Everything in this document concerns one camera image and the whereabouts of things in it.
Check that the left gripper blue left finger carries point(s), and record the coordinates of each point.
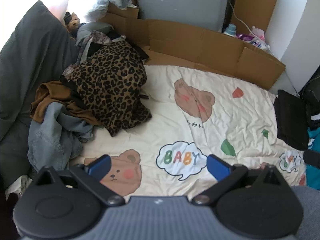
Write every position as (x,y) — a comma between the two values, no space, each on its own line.
(98,167)

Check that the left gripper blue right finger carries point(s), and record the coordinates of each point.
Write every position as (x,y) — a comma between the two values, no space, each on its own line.
(218,168)

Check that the leopard print garment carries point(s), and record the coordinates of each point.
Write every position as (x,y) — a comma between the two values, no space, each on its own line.
(109,85)

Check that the blue denim garment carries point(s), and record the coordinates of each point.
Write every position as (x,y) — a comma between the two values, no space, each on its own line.
(58,139)

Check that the cream bear print bedsheet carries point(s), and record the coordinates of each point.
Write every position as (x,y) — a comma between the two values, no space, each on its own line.
(194,114)

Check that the teal printed garment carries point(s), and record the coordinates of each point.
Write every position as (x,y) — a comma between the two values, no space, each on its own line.
(311,158)

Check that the folded black garment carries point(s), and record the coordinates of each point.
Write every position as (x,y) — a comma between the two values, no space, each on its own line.
(292,121)

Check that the floral patterned garment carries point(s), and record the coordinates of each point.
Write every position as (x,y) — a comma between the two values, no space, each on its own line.
(85,42)

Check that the dark grey blanket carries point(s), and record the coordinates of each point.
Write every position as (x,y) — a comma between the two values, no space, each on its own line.
(38,51)

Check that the brown cardboard sheet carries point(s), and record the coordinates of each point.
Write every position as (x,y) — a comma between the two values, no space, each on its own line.
(178,44)

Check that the pink white packages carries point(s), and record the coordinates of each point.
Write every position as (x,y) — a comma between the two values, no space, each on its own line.
(256,37)

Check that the blue detergent bottle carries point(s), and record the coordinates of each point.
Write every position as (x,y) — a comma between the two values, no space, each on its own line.
(230,30)

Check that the grey plush pillow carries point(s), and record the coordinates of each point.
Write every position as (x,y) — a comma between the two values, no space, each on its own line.
(88,28)

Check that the teddy bear toy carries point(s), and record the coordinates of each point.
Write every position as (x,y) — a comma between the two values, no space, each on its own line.
(72,22)

